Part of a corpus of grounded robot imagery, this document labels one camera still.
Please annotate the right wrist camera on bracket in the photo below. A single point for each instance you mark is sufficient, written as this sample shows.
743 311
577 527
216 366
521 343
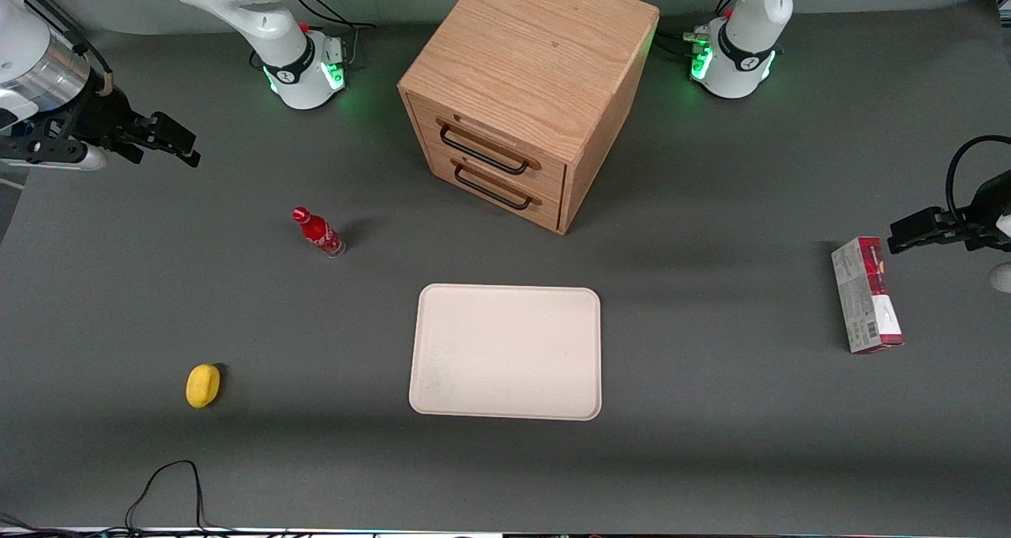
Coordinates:
47 155

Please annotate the beige rectangular tray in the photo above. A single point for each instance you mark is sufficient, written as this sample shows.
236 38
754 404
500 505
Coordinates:
505 352

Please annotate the red soda bottle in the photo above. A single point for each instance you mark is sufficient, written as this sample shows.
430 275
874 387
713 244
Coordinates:
318 232

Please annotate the wooden oak drawer cabinet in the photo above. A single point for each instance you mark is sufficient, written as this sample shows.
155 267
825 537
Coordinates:
529 48

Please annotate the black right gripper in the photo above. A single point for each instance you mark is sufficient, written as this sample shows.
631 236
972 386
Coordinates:
108 117

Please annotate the yellow lemon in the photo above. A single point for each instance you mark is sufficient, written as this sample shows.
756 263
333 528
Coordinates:
202 385

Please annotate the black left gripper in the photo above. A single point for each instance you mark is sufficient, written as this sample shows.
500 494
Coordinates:
987 208

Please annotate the wooden drawer without notch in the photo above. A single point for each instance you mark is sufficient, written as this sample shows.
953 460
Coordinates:
545 171

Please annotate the grey and red carton box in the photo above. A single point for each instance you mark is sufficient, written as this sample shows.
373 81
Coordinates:
865 301

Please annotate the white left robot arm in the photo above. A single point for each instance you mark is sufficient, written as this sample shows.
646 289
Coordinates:
750 40

